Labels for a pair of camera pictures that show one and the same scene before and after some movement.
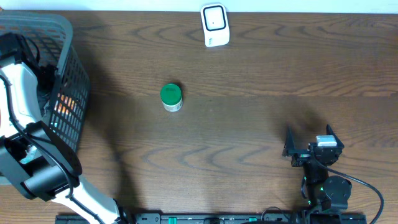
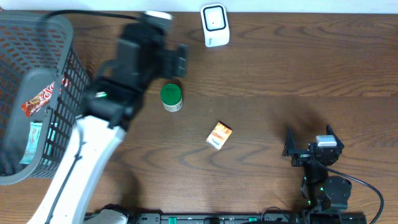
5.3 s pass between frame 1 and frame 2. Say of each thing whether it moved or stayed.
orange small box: moved
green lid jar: stayed
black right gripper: stayed
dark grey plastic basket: stayed
